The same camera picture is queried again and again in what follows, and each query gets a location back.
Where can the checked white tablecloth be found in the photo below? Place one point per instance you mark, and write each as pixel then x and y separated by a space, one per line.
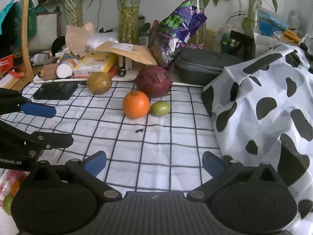
pixel 150 154

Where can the purple snack bag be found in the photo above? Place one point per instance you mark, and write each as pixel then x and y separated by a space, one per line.
pixel 173 33

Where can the dark red dragon fruit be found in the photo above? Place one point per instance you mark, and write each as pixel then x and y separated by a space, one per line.
pixel 154 81

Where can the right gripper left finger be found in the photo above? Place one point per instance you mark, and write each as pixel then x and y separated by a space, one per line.
pixel 86 171

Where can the black phone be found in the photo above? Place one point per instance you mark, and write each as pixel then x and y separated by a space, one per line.
pixel 55 91

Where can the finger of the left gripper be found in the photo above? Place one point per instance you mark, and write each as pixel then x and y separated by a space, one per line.
pixel 37 109
pixel 49 141

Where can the white plastic bag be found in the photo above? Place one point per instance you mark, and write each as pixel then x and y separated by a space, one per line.
pixel 99 38

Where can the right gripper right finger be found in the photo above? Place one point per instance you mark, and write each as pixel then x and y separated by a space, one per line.
pixel 224 172

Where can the yellow medicine box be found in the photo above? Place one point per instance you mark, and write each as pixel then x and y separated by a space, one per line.
pixel 95 62

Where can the large orange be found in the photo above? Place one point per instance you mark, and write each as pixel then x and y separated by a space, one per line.
pixel 136 104

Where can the crumpled brown paper bag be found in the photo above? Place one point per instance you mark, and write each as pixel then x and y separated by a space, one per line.
pixel 76 38

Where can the black zip case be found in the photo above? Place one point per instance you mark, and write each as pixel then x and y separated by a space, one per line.
pixel 200 67

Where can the glass vase with bamboo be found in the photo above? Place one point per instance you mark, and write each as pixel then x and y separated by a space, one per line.
pixel 128 21

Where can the brown paper envelope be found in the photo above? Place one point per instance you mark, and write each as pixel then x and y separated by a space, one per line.
pixel 140 54

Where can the tiny orange tangerine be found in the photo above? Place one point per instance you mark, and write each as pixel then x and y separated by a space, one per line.
pixel 15 187

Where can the small brown leather pouch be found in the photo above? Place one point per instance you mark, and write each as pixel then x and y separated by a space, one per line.
pixel 49 72

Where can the white cylinder bottle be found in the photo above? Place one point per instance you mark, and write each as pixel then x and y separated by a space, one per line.
pixel 64 70

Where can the cow print cloth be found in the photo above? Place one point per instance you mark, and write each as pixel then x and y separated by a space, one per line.
pixel 261 111

